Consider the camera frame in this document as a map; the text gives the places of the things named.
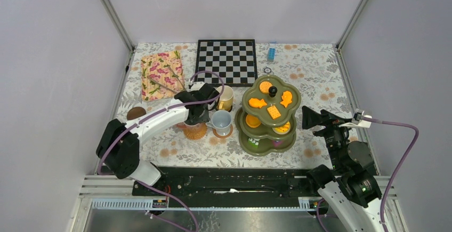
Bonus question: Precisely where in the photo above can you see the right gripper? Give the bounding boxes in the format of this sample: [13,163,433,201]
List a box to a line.
[300,105,352,170]

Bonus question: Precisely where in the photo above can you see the woven rattan coaster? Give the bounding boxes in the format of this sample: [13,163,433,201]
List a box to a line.
[182,123,207,140]

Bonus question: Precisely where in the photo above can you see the grey blue cup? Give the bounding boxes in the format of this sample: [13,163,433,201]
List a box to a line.
[206,110,232,129]

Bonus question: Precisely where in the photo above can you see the metal serving tongs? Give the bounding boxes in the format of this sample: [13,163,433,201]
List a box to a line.
[146,65,185,94]

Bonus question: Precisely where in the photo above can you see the yellow handled mug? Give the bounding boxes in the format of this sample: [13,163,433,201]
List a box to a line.
[216,85,234,112]

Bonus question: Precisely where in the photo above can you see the yellow fruit tart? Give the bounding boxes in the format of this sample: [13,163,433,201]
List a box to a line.
[273,122,291,135]

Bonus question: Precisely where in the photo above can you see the square orange cracker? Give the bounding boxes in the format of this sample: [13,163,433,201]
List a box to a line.
[267,105,281,120]

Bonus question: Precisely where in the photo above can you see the kiwi purple cake slice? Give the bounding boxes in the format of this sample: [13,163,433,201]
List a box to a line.
[272,140,284,147]

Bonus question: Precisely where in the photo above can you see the green three-tier serving stand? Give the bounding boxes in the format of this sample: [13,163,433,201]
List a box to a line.
[235,75,302,157]

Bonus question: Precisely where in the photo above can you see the orange round bun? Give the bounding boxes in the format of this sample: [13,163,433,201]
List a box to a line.
[245,114,262,128]

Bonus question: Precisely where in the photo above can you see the orange fish pastry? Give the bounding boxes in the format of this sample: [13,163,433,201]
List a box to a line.
[248,98,268,109]

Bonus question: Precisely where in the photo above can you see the round waffle biscuit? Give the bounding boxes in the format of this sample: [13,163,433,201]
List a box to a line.
[259,81,272,94]

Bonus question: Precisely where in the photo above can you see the dark brown coaster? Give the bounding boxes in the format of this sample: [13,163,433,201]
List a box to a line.
[126,107,147,121]

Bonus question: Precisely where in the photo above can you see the green kiwi cake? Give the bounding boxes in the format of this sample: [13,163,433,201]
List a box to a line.
[248,138,260,149]

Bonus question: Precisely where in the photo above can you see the white cup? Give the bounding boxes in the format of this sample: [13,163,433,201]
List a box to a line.
[183,123,202,138]

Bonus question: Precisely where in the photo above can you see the orange round coaster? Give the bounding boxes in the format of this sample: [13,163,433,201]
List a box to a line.
[213,125,233,139]

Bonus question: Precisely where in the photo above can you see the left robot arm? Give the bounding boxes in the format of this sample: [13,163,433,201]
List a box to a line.
[95,82,222,195]

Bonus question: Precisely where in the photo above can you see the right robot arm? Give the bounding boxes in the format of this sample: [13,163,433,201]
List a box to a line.
[302,106,384,231]

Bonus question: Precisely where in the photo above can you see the floral pastry tray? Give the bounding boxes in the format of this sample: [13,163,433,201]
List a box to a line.
[141,50,185,101]

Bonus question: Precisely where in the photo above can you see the black white chessboard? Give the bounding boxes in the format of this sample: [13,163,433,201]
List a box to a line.
[194,39,258,87]

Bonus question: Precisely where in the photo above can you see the blue rectangular block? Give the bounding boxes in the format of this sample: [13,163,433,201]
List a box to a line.
[267,47,276,62]

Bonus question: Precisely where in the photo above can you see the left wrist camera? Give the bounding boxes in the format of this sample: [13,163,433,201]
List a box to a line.
[187,82,205,92]

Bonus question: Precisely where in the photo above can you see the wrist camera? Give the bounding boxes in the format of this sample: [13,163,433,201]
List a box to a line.
[339,108,373,129]
[187,82,205,92]

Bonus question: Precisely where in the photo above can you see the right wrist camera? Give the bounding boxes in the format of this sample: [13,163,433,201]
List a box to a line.
[339,108,373,129]

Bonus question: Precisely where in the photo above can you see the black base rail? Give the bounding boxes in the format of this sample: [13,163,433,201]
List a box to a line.
[154,167,320,208]

